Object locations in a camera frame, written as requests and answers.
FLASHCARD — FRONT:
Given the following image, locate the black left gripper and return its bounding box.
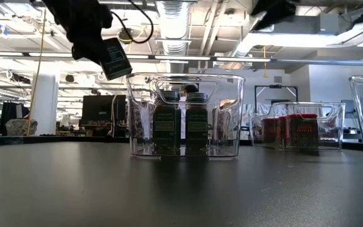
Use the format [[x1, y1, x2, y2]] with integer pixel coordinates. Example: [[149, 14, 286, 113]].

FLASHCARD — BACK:
[[42, 0, 113, 66]]

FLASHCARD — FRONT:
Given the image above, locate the black ceiling dome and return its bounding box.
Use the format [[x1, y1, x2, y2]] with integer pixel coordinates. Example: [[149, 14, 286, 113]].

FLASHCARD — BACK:
[[118, 27, 135, 45]]

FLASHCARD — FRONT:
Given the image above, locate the grey air unit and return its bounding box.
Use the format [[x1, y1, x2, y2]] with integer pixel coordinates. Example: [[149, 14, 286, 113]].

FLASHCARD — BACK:
[[313, 12, 340, 35]]

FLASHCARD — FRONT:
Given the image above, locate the black monitor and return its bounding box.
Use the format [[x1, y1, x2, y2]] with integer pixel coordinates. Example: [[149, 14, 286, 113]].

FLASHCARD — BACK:
[[80, 94, 127, 130]]

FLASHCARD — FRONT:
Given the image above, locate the white pillar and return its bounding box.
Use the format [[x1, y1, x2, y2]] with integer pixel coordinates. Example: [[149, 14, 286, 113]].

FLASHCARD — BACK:
[[31, 74, 59, 136]]

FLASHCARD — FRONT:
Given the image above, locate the black chair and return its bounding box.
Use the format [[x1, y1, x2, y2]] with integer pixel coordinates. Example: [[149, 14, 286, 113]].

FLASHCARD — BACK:
[[0, 102, 30, 136]]

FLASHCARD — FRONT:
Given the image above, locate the grey crumpled bag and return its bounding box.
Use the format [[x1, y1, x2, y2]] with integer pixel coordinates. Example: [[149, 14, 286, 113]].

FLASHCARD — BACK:
[[4, 118, 39, 137]]

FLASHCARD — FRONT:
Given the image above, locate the person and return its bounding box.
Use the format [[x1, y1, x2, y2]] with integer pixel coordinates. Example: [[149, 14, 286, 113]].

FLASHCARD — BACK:
[[183, 83, 200, 95]]

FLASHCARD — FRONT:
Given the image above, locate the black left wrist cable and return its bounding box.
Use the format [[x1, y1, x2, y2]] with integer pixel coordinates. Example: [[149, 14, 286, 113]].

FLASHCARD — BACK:
[[109, 0, 154, 45]]

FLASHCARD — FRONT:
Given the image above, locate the silver ventilation duct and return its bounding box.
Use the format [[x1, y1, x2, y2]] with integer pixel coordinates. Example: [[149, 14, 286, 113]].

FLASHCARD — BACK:
[[155, 0, 191, 74]]

